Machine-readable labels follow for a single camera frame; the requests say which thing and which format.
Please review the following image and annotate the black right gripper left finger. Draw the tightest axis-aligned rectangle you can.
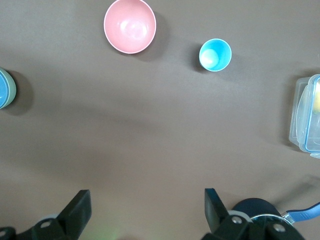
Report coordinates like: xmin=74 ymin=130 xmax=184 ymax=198
xmin=0 ymin=189 xmax=92 ymax=240

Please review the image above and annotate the black pot blue handle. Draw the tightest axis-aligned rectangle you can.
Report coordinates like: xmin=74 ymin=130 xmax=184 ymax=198
xmin=231 ymin=197 xmax=320 ymax=227

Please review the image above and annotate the blue bowl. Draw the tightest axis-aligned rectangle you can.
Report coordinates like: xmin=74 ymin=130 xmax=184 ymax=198
xmin=0 ymin=70 xmax=10 ymax=108

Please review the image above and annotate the pink bowl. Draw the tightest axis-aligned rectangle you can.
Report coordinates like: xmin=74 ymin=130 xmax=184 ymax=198
xmin=103 ymin=0 xmax=157 ymax=55

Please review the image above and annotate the clear plastic lidded container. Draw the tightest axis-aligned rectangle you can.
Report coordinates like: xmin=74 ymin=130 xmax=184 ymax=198
xmin=288 ymin=74 xmax=320 ymax=160

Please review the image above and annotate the glass lid blue knob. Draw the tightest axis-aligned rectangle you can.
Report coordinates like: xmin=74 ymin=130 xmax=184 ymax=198
xmin=249 ymin=213 xmax=294 ymax=226

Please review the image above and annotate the pale green bowl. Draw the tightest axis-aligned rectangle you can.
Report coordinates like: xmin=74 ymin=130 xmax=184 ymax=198
xmin=0 ymin=66 xmax=18 ymax=110

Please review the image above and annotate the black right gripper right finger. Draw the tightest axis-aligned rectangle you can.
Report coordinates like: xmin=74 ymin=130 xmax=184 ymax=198
xmin=201 ymin=187 xmax=305 ymax=240

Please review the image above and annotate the light blue cup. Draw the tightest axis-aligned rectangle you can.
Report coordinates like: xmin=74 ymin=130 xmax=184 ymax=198
xmin=198 ymin=38 xmax=233 ymax=72

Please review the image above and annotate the yellow lemon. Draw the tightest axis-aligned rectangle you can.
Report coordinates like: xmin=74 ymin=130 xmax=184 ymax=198
xmin=311 ymin=83 xmax=320 ymax=114

